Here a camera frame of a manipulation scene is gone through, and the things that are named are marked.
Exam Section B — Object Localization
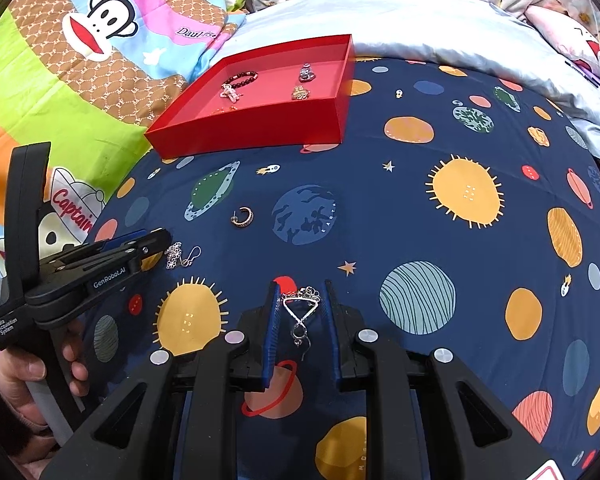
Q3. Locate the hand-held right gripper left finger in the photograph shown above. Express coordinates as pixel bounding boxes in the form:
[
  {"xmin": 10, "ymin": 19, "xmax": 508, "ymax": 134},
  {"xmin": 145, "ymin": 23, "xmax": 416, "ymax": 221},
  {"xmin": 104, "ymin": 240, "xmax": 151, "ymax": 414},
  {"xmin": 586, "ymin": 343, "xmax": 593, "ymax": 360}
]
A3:
[{"xmin": 40, "ymin": 280, "xmax": 286, "ymax": 480}]

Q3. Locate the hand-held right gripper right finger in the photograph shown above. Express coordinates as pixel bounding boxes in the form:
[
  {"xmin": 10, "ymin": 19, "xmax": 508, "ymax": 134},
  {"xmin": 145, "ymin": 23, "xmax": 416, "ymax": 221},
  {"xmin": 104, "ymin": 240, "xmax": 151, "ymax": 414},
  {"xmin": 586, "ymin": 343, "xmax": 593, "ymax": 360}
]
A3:
[{"xmin": 324, "ymin": 280, "xmax": 556, "ymax": 480}]

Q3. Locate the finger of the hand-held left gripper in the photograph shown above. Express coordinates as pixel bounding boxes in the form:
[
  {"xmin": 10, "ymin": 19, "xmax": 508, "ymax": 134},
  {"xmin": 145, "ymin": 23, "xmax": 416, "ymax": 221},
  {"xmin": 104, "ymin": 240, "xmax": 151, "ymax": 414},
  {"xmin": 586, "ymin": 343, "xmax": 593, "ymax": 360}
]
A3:
[
  {"xmin": 27, "ymin": 254, "xmax": 164, "ymax": 330},
  {"xmin": 39, "ymin": 228, "xmax": 174, "ymax": 274}
]

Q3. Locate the silver twisted drop earring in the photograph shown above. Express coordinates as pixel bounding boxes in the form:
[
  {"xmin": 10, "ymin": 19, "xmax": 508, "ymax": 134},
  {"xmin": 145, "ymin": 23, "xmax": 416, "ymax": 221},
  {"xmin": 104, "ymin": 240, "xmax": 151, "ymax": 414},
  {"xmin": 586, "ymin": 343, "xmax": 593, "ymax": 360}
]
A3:
[{"xmin": 280, "ymin": 286, "xmax": 323, "ymax": 363}]

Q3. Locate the silver filigree earring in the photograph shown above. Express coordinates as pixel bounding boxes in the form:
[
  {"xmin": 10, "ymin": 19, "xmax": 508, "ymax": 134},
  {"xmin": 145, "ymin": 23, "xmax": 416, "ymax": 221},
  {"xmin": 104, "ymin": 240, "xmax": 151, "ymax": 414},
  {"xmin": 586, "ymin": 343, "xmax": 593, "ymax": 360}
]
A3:
[{"xmin": 164, "ymin": 241, "xmax": 202, "ymax": 271}]

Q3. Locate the red cardboard box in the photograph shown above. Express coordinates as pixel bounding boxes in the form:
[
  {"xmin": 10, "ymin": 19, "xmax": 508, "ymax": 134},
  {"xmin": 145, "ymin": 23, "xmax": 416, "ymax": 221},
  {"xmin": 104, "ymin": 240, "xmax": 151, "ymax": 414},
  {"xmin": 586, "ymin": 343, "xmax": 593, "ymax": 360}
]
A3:
[{"xmin": 144, "ymin": 34, "xmax": 356, "ymax": 158}]

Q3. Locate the white pearl bracelet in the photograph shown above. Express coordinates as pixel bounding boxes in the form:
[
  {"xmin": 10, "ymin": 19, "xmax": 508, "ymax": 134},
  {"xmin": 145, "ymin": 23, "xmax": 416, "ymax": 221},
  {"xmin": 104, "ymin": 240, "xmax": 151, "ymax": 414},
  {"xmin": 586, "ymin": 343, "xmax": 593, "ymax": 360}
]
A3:
[{"xmin": 219, "ymin": 82, "xmax": 242, "ymax": 110}]

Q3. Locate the black bead bracelet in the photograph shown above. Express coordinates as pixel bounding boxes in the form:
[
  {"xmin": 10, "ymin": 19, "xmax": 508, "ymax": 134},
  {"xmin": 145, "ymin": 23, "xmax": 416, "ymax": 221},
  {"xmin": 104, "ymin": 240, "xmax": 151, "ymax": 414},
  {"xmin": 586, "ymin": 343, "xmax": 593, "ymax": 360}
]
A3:
[{"xmin": 221, "ymin": 70, "xmax": 259, "ymax": 89}]

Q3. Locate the person's left hand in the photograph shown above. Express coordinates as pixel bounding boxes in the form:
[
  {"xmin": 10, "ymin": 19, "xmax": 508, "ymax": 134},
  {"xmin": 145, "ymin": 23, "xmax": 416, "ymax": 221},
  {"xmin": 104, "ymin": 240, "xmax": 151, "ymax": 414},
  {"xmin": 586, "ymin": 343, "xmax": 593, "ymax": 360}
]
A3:
[{"xmin": 0, "ymin": 317, "xmax": 91, "ymax": 431}]

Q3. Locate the cartoon monkey blanket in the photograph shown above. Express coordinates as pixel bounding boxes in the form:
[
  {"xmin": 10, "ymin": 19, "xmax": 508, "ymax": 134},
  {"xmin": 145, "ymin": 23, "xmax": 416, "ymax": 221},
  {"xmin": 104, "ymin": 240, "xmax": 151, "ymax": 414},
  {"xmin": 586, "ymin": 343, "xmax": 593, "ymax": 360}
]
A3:
[{"xmin": 0, "ymin": 0, "xmax": 247, "ymax": 361}]

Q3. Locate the light blue satin blanket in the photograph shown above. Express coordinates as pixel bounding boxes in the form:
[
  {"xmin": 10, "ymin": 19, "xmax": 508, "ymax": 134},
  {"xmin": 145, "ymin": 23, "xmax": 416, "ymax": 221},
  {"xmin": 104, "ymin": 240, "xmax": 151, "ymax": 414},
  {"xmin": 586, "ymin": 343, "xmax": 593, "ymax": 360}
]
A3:
[{"xmin": 214, "ymin": 0, "xmax": 600, "ymax": 161}]

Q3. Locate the pink cartoon pillow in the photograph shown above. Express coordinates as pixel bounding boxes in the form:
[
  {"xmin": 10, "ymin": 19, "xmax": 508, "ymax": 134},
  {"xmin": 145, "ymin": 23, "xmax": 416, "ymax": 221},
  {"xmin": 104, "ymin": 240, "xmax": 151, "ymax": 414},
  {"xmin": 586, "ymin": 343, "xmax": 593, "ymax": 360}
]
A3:
[{"xmin": 524, "ymin": 4, "xmax": 600, "ymax": 82}]

